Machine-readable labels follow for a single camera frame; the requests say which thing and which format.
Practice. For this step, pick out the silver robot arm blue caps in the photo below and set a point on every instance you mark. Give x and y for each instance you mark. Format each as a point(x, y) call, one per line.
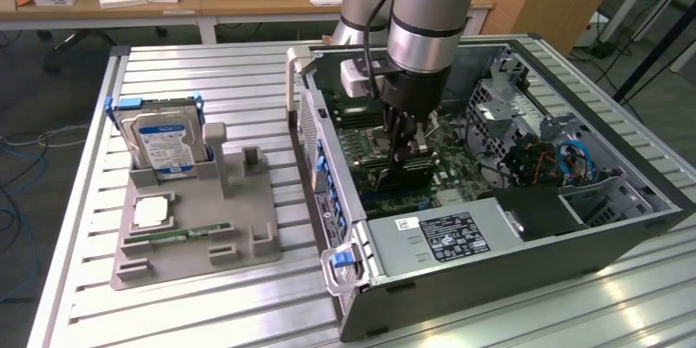
point(430, 10)

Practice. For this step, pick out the black installed RAM stick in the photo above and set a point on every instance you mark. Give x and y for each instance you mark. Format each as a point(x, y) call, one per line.
point(431, 160)

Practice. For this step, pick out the hard disk in blue caddy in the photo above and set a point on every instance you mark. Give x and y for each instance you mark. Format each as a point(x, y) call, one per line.
point(163, 140)

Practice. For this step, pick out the CPU socket metal frame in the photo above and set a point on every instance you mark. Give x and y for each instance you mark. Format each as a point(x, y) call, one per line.
point(378, 139)

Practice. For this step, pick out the black office chair base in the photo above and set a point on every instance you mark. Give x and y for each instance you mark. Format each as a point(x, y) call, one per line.
point(68, 42)

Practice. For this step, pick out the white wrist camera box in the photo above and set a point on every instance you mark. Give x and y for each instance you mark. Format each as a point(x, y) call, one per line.
point(355, 79)

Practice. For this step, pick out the perforated metal drive cage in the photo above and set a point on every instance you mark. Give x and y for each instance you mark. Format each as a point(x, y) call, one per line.
point(495, 115)

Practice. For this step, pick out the grey printed parts rack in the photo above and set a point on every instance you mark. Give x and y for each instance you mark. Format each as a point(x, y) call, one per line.
point(244, 197)

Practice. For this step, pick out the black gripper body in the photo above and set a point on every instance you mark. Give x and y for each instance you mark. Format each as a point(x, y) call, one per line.
point(416, 91)

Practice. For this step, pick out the grey open PC case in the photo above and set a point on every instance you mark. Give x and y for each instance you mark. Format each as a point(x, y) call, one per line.
point(490, 283)

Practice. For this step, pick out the silver CPU chip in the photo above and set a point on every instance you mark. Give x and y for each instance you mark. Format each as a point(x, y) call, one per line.
point(151, 212)

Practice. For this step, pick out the green motherboard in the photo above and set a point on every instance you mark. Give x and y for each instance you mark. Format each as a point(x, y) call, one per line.
point(462, 152)

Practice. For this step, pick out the small white label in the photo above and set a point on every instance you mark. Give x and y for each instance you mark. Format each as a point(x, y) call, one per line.
point(179, 11)

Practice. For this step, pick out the black plastic shroud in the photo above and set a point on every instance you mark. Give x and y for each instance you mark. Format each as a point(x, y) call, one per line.
point(538, 209)

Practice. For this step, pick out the blue case latch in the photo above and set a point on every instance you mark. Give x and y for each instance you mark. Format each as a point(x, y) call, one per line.
point(343, 260)

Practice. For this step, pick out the grey power supply unit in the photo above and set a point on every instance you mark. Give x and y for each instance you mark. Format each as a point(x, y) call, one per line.
point(396, 250)

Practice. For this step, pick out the white desk frame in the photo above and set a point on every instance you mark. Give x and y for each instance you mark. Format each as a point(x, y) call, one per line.
point(686, 50)

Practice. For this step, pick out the green RAM stick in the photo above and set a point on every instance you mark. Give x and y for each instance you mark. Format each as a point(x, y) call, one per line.
point(174, 234)

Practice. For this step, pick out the grey metal disk bay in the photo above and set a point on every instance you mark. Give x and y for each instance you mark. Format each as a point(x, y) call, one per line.
point(626, 197)

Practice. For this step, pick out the silver chipset heatsink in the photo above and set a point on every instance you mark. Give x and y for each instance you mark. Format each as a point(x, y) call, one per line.
point(452, 198)

